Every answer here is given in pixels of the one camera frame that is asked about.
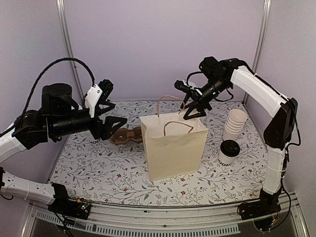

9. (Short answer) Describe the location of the cream paper bag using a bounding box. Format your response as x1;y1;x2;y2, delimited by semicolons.
140;106;208;181

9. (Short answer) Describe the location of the cup of white straws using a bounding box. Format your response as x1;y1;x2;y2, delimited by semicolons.
90;139;102;146

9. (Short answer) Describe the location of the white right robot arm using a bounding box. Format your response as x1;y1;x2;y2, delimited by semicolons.
174;56;301;215

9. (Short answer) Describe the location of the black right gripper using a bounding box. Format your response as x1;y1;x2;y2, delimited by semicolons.
180;77;230;120

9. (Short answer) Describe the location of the stack of white paper cups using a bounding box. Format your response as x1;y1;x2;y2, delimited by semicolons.
223;109;247;141

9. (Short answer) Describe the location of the metal front rail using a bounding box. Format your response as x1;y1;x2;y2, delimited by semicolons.
21;192;312;237

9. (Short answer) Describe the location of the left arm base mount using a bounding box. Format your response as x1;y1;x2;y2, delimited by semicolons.
48;198;91;220

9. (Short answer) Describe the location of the floral patterned table mat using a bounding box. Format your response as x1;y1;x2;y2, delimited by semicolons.
50;102;268;206

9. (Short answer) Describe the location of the black plastic cup lid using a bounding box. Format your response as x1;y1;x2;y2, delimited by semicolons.
220;140;240;157

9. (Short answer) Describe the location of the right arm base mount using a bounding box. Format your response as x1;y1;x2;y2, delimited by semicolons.
237;197;281;232

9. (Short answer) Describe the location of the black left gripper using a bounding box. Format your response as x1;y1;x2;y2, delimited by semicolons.
50;102;127;140

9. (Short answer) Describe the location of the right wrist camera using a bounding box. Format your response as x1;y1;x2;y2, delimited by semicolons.
174;80;196;94

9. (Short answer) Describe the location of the left aluminium frame post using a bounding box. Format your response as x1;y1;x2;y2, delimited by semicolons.
56;0;84;100

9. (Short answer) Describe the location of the right aluminium frame post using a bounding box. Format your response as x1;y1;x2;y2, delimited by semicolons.
243;0;272;104

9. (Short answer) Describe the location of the white paper coffee cup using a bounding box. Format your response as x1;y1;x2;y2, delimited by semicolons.
218;152;236;167

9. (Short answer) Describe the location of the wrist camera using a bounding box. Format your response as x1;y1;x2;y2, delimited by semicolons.
174;80;196;94
82;79;114;118

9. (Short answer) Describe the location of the brown cardboard cup carrier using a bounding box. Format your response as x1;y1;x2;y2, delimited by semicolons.
110;126;143;145

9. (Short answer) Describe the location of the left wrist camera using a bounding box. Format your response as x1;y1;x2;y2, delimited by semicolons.
82;79;114;118

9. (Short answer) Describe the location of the aluminium frame post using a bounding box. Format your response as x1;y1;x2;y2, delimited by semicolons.
56;0;84;100
243;0;272;104

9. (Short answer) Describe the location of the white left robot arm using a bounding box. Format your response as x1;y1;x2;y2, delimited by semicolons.
0;57;127;162

